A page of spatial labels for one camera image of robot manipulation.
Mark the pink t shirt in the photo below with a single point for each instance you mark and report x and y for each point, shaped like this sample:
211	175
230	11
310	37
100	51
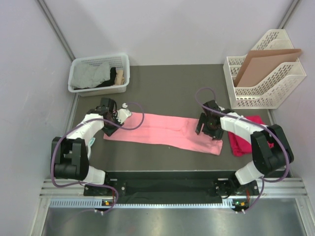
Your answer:
172	131

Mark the grey t shirt in basket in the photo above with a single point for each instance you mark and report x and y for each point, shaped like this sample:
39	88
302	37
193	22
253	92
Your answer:
82	68

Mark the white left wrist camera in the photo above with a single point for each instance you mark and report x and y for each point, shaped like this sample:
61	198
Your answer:
123	113

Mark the white perforated laundry basket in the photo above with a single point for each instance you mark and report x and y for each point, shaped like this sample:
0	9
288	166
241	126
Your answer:
120	61

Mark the cream file organizer rack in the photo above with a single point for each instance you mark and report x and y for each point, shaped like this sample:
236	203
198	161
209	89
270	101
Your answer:
270	93

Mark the grey slotted cable duct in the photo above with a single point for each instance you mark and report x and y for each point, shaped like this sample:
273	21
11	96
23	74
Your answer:
104	204

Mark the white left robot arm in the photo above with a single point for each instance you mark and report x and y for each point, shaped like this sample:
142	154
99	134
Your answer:
71	154

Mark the beige garment in basket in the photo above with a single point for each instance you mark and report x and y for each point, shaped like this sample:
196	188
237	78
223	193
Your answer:
119	79

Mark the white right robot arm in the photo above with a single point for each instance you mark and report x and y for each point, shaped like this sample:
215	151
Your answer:
269	145

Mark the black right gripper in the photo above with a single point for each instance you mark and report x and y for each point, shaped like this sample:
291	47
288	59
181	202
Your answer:
216	134

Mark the black garment in basket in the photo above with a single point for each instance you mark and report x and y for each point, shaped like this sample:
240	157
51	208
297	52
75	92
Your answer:
99	78

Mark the teal cat ear headphones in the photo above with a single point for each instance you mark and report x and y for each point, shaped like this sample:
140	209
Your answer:
90	145

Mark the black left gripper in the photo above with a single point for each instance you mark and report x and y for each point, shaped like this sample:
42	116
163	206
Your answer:
109	132

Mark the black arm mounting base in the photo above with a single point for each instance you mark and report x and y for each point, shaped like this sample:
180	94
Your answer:
175	187

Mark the red folded t shirt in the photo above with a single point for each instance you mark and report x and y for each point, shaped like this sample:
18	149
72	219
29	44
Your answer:
239	146

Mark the brown cardboard sheet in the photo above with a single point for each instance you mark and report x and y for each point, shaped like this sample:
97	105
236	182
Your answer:
260	63

